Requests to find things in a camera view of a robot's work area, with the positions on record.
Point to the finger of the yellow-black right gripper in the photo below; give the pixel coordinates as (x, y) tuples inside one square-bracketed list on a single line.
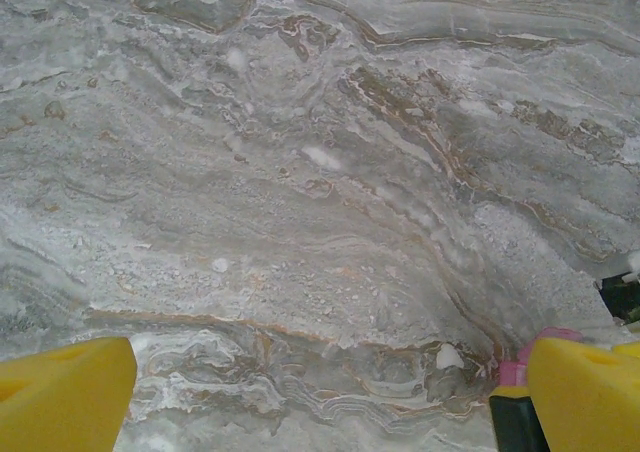
[(622, 297)]

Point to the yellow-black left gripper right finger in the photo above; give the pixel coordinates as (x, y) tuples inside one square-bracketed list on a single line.
[(590, 402)]

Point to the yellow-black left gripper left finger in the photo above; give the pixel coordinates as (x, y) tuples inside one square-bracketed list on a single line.
[(60, 397)]

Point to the pink and green pill organizer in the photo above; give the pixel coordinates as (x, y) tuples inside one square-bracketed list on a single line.
[(512, 372)]

